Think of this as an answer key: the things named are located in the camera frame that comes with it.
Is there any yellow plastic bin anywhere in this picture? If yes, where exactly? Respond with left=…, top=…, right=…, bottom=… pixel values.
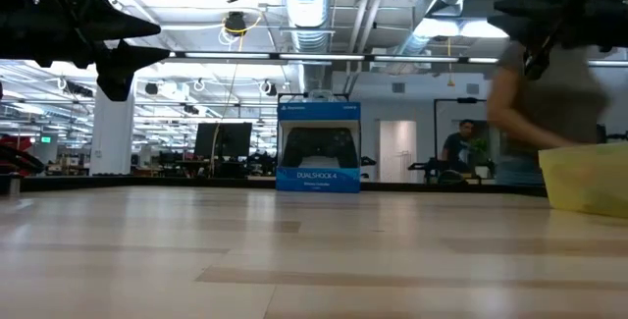
left=537, top=141, right=628, bottom=220

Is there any person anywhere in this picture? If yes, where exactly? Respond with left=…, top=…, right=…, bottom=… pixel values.
left=485, top=38, right=612, bottom=187
left=441, top=118, right=478, bottom=174

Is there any black background monitor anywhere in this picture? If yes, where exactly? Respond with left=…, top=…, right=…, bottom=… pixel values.
left=192, top=122, right=253, bottom=160

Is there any black background station frame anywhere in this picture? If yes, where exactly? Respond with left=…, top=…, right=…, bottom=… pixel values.
left=432, top=96, right=492, bottom=179

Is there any blue DualShock controller box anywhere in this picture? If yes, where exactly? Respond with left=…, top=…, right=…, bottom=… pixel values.
left=275, top=101, right=362, bottom=194

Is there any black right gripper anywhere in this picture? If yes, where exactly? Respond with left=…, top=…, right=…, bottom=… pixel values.
left=487, top=0, right=628, bottom=51

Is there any white building column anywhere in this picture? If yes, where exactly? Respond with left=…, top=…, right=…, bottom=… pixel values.
left=88, top=74, right=135, bottom=177

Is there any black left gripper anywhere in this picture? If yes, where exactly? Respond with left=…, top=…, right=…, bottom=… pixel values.
left=0, top=0, right=171, bottom=103

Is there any black aluminium table frame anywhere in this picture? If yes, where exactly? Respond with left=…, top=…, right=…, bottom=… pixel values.
left=0, top=173, right=549, bottom=198

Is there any yellow hanging cord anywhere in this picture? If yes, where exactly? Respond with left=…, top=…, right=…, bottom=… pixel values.
left=208, top=10, right=264, bottom=177

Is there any yellow ceiling pendant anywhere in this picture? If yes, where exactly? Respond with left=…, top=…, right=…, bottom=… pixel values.
left=445, top=36, right=456, bottom=88

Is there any red background equipment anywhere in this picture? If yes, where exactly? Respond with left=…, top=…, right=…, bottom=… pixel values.
left=0, top=133, right=48, bottom=175

